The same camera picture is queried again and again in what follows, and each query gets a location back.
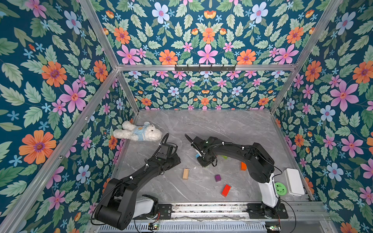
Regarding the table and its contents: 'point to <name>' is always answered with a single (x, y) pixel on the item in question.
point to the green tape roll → (280, 189)
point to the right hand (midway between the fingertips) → (206, 160)
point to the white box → (294, 183)
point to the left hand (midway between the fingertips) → (180, 158)
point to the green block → (225, 157)
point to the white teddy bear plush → (148, 132)
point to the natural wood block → (185, 173)
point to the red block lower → (226, 190)
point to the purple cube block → (217, 177)
